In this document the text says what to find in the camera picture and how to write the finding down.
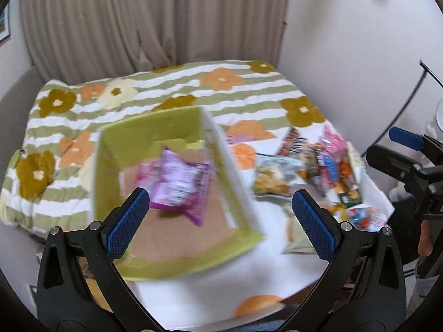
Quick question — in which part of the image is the floral striped blanket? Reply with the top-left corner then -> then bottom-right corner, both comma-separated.
0,60 -> 328,239

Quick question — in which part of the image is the black red snack packet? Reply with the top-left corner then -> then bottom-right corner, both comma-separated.
276,127 -> 310,158

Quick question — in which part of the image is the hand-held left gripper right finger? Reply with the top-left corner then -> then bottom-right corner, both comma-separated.
280,189 -> 406,332

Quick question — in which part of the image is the pink checkered snack packet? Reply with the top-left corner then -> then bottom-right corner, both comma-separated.
318,124 -> 348,167

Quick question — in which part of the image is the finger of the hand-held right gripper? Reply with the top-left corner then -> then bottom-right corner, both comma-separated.
388,127 -> 443,167
366,144 -> 423,185

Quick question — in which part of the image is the purple snack packet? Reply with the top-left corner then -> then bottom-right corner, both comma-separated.
135,147 -> 212,227

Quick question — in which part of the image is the green cardboard box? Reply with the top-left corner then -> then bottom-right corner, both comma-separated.
91,107 -> 265,282

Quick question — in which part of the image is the framed wall picture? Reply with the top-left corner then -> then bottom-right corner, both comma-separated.
0,2 -> 11,44

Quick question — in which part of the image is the grey chip bag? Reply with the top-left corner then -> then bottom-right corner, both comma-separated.
251,154 -> 305,198

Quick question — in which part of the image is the pale green snack packet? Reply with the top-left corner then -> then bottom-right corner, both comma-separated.
284,204 -> 321,255

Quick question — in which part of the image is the beige curtain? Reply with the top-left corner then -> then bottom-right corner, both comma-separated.
19,0 -> 290,84

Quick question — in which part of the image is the person's right hand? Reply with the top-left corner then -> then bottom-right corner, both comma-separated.
418,221 -> 434,256

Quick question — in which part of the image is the pile of mixed snack packets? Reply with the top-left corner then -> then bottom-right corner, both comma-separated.
301,138 -> 390,232

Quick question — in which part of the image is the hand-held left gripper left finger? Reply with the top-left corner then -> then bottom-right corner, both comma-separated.
35,187 -> 163,332

